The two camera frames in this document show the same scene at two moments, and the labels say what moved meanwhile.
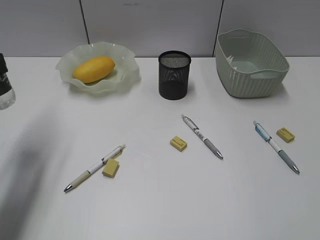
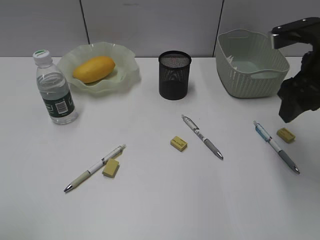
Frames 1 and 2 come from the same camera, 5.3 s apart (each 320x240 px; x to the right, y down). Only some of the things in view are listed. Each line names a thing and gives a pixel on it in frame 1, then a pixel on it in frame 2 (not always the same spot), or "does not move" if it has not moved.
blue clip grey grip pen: x=268 y=137 does not move
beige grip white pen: x=87 y=173 does not move
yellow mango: x=93 y=69 does not move
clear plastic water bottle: x=7 y=94 -> x=55 y=87
